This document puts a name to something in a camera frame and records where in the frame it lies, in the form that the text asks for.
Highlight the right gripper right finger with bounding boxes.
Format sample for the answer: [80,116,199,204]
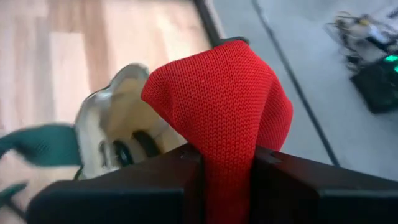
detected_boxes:
[248,145,398,224]

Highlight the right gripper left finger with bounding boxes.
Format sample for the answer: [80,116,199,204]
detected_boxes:
[25,143,206,224]

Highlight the beige green canvas garden bag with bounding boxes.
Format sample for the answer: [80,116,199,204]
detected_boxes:
[0,62,188,208]

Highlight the red black gardening glove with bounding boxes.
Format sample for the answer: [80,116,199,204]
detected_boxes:
[141,39,294,224]

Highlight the black table frame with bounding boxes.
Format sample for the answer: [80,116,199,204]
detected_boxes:
[192,0,250,48]

